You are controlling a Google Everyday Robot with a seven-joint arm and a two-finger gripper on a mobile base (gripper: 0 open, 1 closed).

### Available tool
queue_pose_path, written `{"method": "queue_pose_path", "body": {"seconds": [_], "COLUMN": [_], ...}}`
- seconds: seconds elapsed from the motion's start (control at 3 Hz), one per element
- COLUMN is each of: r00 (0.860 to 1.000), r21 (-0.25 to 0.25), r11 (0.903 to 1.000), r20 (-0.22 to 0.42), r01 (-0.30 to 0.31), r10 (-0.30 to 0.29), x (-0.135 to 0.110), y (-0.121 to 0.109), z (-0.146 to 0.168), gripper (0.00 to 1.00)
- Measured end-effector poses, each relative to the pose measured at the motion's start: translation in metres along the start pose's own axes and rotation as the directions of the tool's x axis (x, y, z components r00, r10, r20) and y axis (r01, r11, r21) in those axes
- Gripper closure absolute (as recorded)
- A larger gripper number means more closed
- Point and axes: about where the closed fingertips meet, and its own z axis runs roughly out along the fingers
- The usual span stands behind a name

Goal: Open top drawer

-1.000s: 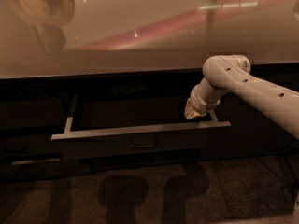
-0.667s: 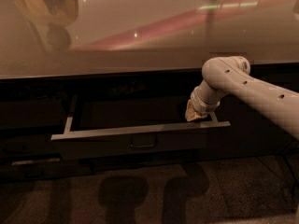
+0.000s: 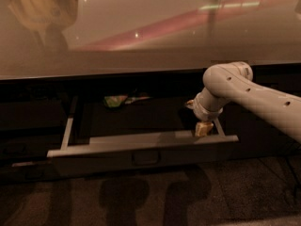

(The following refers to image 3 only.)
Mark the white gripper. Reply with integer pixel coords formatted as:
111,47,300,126
185,91,224,137

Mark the dark drawer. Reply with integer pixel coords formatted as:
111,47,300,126
0,101,66,131
0,160,59,185
0,135,61,160
47,96,239,176

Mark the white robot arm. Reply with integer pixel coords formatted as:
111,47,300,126
187,61,301,142

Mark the dark cabinet door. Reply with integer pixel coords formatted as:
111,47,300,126
220,71,301,159

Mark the green snack bag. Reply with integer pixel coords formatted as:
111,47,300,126
103,95,149,108

